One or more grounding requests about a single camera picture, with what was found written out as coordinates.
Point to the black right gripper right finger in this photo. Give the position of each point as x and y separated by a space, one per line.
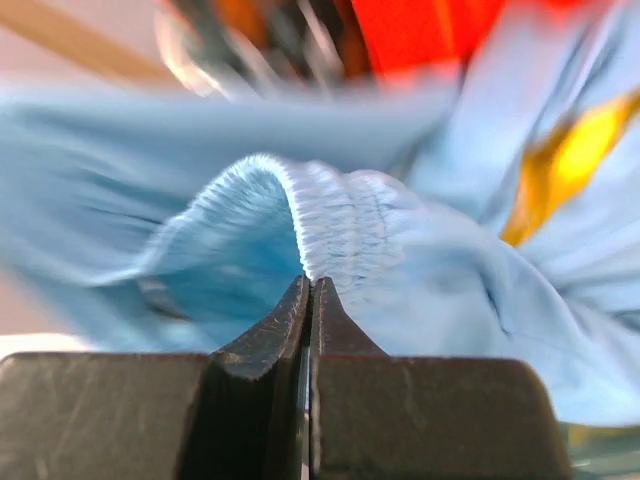
376 416

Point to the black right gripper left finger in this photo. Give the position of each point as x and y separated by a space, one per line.
237 413

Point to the light blue shorts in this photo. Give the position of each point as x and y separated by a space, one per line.
166 222

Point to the yellow shorts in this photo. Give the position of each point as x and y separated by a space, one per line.
558 169

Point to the patterned shorts on hanger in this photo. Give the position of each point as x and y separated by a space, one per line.
224 48

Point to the orange shorts on hanger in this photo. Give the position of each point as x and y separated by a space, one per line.
401 36

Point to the wooden clothes rack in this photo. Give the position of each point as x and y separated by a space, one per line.
76 42

